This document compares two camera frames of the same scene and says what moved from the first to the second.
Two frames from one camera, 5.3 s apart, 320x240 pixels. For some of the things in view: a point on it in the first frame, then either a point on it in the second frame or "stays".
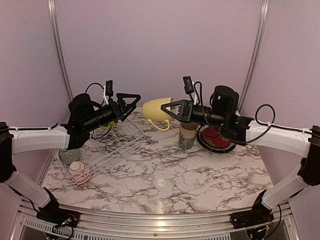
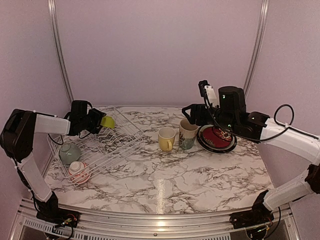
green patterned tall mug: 187,133 stays
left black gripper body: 118,113 → 94,121
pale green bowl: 68,156 stays
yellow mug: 152,110 → 166,138
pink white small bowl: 79,172 stays
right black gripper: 185,111 → 198,112
